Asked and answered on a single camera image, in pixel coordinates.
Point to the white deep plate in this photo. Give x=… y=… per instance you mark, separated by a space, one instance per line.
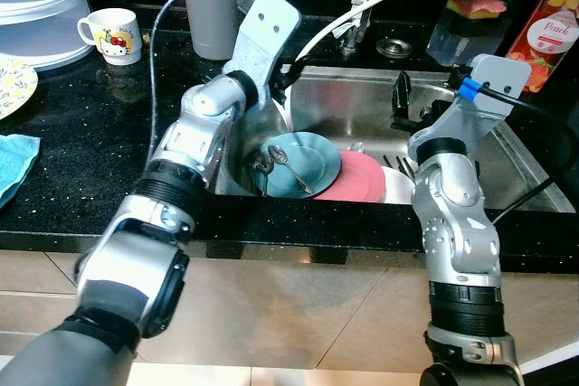
x=398 y=189

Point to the pink plate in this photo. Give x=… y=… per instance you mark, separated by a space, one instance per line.
x=357 y=183

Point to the light blue plate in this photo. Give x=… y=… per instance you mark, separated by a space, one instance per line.
x=317 y=160

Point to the floral patterned plate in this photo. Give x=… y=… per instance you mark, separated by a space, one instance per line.
x=14 y=88

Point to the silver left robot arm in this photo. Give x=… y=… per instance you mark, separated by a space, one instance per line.
x=181 y=160

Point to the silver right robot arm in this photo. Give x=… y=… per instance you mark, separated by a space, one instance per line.
x=457 y=214

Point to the round metal sink strainer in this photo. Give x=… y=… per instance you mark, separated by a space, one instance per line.
x=395 y=46

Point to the stainless steel sink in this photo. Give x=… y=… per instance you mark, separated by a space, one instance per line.
x=353 y=106

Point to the long metal spoon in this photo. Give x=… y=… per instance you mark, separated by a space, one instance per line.
x=357 y=146

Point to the grey tumbler with red logo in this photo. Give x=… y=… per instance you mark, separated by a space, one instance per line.
x=213 y=15

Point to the pink and yellow sponge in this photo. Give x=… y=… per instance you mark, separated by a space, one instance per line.
x=475 y=4

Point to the red peach soap bottle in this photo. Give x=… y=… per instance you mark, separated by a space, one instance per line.
x=543 y=38

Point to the white cartoon cat mug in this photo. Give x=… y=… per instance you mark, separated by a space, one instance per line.
x=113 y=38

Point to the beige cabinet front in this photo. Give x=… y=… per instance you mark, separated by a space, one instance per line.
x=298 y=305

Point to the translucent plastic lidded container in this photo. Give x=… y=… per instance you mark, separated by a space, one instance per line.
x=45 y=6

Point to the blue towel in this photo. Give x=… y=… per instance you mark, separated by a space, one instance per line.
x=16 y=169

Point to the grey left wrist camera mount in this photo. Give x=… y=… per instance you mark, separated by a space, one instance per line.
x=267 y=33

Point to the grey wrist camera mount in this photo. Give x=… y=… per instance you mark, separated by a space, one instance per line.
x=267 y=33
x=488 y=79

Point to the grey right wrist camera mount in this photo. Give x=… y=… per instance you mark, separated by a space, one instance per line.
x=488 y=79

